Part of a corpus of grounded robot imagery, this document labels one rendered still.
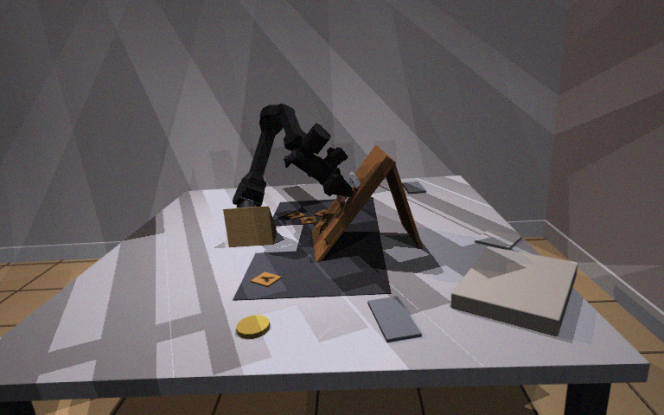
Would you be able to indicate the yellow round disc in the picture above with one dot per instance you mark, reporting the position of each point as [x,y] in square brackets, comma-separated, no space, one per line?
[253,326]

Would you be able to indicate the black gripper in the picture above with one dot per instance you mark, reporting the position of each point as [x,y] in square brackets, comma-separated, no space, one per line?
[333,183]

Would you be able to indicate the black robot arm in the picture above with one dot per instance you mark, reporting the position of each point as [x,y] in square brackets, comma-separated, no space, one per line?
[303,146]

